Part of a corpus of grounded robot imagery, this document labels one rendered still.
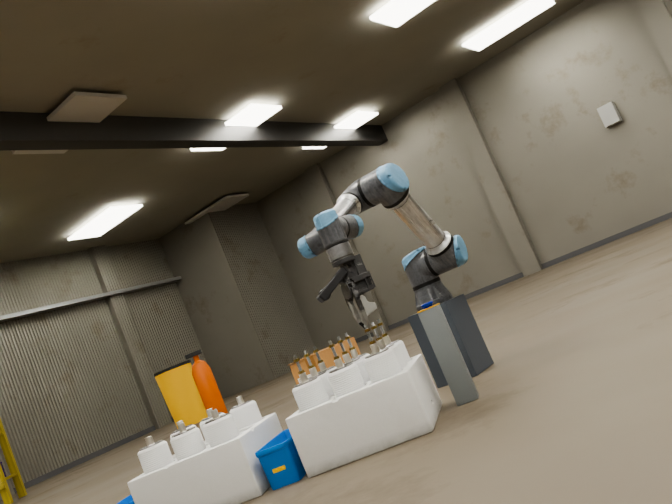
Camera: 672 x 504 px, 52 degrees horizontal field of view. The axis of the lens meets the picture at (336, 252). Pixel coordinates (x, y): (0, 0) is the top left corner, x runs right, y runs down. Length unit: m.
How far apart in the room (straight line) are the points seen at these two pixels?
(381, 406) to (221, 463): 0.52
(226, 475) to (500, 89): 9.79
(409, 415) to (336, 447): 0.23
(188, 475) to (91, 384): 9.88
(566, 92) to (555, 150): 0.87
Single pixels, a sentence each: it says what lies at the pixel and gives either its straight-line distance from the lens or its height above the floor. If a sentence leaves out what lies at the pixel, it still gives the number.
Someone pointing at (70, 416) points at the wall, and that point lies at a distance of 11.73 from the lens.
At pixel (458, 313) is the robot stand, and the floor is 0.24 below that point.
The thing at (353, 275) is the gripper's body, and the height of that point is 0.49.
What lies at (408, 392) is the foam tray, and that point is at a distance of 1.96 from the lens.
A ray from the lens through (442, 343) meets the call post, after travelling 2.17.
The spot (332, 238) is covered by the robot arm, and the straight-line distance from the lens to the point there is 2.02.
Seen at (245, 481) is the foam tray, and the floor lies 0.06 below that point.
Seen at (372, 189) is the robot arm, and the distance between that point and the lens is 2.45.
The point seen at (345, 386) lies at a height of 0.20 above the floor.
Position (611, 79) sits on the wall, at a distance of 10.95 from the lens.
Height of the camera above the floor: 0.36
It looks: 6 degrees up
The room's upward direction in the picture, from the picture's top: 23 degrees counter-clockwise
